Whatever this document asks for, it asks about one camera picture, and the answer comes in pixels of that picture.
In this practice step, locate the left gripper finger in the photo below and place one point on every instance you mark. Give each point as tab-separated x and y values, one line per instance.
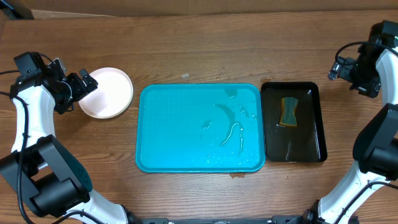
78	87
90	84

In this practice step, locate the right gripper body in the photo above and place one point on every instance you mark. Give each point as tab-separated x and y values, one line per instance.
347	72

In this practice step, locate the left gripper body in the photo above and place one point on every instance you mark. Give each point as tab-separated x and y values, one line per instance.
68	100

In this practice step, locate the white plate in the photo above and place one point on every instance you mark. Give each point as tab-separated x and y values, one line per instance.
113	95

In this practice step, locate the green yellow sponge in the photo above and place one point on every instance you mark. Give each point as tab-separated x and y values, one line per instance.
288	108

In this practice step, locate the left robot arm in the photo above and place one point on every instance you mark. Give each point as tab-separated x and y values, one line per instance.
46	177

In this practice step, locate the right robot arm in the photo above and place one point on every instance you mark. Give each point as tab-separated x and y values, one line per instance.
375	148

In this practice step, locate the black water tray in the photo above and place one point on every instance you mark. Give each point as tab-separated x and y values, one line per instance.
303	143

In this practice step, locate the blue plastic tray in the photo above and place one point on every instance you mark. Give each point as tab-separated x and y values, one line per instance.
200	128

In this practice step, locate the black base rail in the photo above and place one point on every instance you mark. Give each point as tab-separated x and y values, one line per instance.
274	220

